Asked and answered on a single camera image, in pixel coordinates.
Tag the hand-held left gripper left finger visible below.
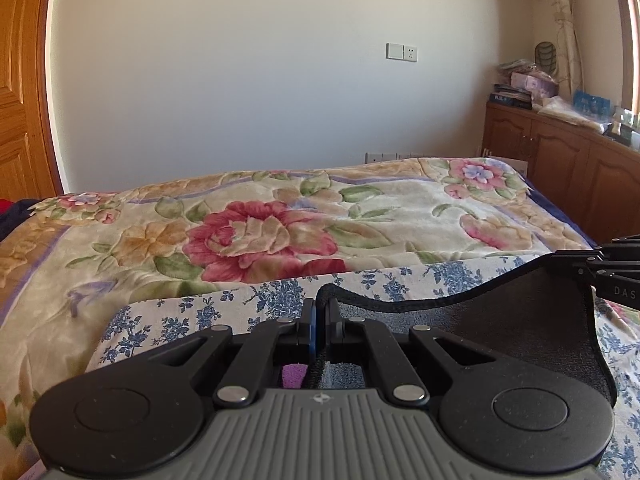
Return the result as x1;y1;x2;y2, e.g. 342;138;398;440
142;299;317;409

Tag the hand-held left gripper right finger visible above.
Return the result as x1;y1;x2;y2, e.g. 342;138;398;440
324;299;502;407

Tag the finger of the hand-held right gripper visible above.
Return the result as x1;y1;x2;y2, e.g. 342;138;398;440
546;233;640;275
586;259;640;289

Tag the dark grey towel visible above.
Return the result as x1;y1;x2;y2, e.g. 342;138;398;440
280;255;617;407

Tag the dark blue bed sheet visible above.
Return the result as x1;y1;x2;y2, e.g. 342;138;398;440
520;172;597;251

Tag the white blue floral bed sheet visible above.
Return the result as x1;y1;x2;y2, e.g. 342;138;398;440
85;252;640;480

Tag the wooden cabinet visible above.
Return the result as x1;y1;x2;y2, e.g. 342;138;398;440
481;100;640;247

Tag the floral plush blanket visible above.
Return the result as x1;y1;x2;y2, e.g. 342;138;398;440
0;156;596;463

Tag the clear plastic bag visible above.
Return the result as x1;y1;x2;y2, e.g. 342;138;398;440
532;96;608;133

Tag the blue box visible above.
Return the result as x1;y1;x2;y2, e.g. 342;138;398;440
571;90;613;121

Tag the stack of books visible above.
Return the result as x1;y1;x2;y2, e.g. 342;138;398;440
489;82;534;109

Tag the pink box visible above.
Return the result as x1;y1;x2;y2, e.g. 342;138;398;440
510;71;560;100

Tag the green leaf-shaped fan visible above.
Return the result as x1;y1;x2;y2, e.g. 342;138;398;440
533;40;560;77

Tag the patterned curtain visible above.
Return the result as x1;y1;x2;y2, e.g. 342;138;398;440
542;0;586;103

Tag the wooden door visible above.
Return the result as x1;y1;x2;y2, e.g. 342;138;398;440
0;0;65;201

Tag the low wall socket row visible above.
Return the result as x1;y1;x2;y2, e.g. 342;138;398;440
364;151;426;165

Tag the white wall switch panel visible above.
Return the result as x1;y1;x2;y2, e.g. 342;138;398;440
386;42;418;63

